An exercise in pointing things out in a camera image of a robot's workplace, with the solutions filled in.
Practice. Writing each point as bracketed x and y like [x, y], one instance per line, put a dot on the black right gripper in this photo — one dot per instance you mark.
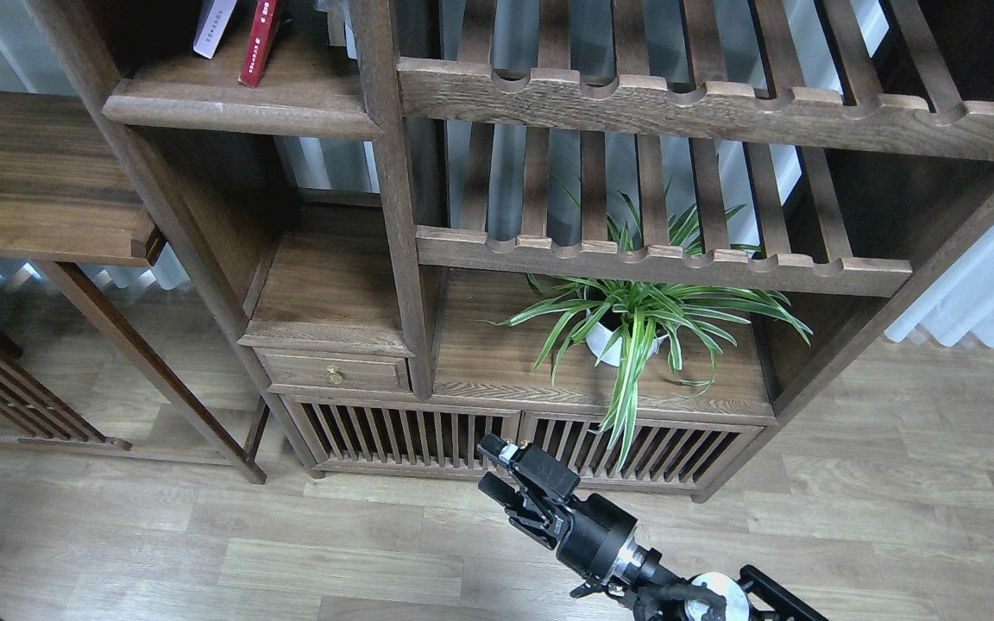
[592, 537]

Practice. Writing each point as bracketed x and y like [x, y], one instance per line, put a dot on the red book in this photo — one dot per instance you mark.
[267, 20]

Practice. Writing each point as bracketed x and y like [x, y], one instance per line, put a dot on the white paperback book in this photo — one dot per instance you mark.
[213, 19]

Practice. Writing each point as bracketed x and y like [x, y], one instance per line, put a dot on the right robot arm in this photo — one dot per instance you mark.
[652, 592]

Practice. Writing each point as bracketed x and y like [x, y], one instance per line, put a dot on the white plant pot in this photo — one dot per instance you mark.
[602, 332]

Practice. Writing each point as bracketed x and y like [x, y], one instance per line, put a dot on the green spider plant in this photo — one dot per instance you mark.
[697, 310]

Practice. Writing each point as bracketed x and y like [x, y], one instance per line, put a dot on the brass drawer knob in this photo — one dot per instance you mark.
[334, 376]

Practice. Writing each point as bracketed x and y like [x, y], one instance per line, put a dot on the dark wooden bookshelf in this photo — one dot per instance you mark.
[377, 199]

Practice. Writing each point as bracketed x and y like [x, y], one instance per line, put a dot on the wooden side table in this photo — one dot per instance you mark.
[65, 202]

